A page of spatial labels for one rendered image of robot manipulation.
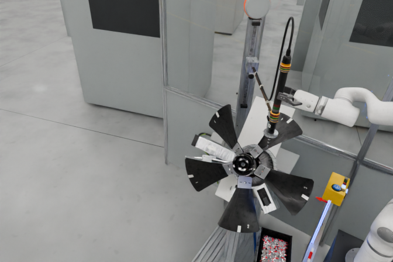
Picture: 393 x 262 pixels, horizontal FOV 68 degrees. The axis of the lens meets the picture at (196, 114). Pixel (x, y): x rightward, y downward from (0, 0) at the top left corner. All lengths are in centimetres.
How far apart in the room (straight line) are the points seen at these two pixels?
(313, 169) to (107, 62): 276
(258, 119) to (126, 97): 252
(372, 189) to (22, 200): 302
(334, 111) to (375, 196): 120
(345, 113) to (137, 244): 201
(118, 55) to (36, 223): 206
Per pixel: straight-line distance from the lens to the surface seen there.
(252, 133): 188
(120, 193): 311
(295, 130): 158
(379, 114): 125
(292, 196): 158
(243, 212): 166
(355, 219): 261
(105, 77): 409
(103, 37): 386
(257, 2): 189
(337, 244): 177
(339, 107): 133
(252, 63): 189
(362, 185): 239
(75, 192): 323
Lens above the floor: 229
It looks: 33 degrees down
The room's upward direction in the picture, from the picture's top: 2 degrees clockwise
